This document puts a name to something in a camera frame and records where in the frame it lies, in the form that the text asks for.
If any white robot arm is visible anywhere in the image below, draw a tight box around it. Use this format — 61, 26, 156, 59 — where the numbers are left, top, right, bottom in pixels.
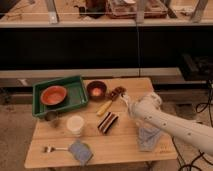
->
121, 92, 213, 156

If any dark brown bowl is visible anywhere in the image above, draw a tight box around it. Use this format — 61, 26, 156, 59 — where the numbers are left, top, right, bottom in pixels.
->
87, 81, 107, 101

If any striped brown white block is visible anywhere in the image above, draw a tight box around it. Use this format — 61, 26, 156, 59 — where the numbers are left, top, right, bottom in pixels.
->
98, 112, 119, 134

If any white plastic cup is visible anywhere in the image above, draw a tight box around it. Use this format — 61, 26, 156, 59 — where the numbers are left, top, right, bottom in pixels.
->
66, 115, 85, 136

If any green plastic tray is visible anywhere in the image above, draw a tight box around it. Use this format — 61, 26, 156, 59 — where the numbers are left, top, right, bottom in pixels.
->
32, 76, 89, 118

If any orange bowl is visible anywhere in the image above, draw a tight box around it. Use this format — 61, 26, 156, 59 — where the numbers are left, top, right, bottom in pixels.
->
40, 85, 67, 106

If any grey cloth right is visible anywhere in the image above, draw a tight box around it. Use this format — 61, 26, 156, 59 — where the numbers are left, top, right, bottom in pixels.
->
138, 126, 162, 152

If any small metal cup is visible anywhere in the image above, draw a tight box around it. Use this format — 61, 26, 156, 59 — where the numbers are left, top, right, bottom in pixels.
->
45, 111, 59, 127

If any blue grey cloth left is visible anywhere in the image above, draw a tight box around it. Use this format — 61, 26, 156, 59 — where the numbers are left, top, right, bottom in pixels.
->
68, 139, 93, 166

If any metal fork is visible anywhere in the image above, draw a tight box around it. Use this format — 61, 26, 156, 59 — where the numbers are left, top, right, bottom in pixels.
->
43, 146, 68, 153

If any yellow handled brown brush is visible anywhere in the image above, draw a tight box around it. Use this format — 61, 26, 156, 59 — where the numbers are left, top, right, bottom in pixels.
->
97, 86, 126, 116

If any black cable on floor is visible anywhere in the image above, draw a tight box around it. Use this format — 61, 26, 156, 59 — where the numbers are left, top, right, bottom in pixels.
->
171, 103, 213, 171

